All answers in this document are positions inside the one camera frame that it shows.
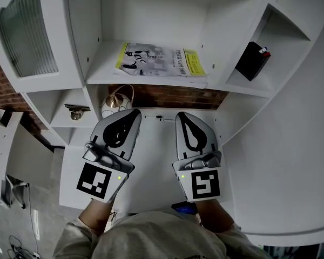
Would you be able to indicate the person's left forearm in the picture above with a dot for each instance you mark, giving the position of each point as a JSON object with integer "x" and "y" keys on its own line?
{"x": 95, "y": 217}

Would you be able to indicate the person's right forearm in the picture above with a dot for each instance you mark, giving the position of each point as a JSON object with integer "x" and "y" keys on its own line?
{"x": 214, "y": 216}

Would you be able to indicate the person's grey shirt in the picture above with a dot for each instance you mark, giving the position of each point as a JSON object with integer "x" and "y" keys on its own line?
{"x": 162, "y": 239}

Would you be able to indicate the ribbed glass cabinet door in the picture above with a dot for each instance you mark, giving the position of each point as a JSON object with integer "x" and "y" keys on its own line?
{"x": 27, "y": 36}

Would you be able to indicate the yellow and grey magazine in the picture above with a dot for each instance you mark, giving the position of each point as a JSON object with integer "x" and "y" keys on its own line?
{"x": 159, "y": 61}

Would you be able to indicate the white mesh office chair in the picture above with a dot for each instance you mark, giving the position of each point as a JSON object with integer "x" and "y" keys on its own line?
{"x": 14, "y": 190}

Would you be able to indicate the white desk with hutch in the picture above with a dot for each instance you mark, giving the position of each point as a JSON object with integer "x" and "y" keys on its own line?
{"x": 156, "y": 155}

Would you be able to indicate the small metal shelf object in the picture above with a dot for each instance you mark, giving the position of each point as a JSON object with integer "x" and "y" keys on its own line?
{"x": 77, "y": 112}

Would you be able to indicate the white globe gold lamp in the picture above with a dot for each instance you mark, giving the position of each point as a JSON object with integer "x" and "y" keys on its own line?
{"x": 113, "y": 105}

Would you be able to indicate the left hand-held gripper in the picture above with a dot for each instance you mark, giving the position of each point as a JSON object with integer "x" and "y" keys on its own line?
{"x": 94, "y": 181}

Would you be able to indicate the black box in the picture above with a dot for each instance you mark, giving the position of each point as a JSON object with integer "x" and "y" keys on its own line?
{"x": 251, "y": 62}

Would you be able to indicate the red capped marker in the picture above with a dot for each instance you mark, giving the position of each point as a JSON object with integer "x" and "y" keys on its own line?
{"x": 266, "y": 54}

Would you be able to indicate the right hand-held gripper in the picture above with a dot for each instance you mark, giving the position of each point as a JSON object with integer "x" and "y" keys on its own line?
{"x": 205, "y": 183}

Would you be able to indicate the dark framed window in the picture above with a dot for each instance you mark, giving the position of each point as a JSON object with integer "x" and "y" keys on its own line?
{"x": 291, "y": 252}

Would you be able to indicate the blue capped marker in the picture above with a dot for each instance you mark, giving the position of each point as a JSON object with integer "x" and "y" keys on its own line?
{"x": 263, "y": 50}

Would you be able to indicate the dark brown box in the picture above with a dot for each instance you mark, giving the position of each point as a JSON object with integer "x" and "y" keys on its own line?
{"x": 2, "y": 117}

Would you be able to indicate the black white marker pen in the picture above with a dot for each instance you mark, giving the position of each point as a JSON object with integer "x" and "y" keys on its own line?
{"x": 166, "y": 119}

